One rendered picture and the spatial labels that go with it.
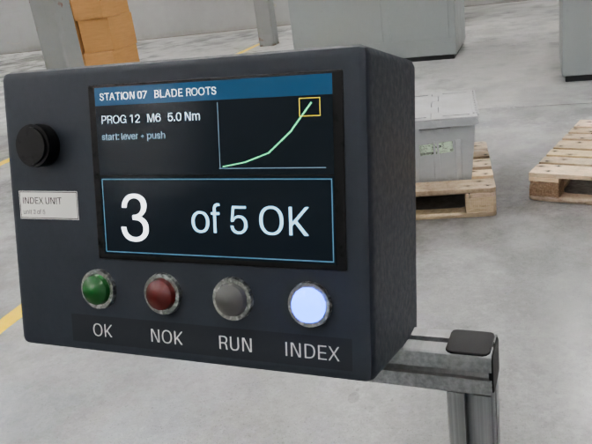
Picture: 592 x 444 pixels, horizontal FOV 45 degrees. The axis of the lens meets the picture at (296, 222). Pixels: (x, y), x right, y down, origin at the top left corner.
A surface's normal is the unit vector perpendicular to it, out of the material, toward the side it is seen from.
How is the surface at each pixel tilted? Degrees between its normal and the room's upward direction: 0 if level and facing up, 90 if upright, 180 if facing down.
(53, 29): 90
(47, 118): 75
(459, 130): 95
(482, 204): 90
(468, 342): 0
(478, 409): 90
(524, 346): 1
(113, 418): 0
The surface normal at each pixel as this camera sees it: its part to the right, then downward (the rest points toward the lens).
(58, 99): -0.39, 0.13
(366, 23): -0.30, 0.38
